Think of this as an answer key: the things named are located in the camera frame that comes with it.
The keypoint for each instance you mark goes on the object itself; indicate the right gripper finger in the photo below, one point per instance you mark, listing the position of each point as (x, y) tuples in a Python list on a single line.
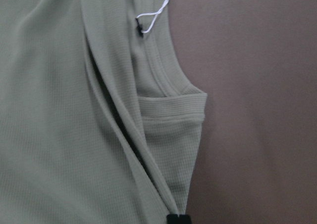
[(178, 219)]

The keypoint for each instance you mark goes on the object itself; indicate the white paper hang tag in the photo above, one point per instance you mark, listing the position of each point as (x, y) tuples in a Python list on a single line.
[(154, 14)]

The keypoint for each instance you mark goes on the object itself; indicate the olive green long-sleeve shirt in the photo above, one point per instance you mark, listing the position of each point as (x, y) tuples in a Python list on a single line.
[(97, 124)]

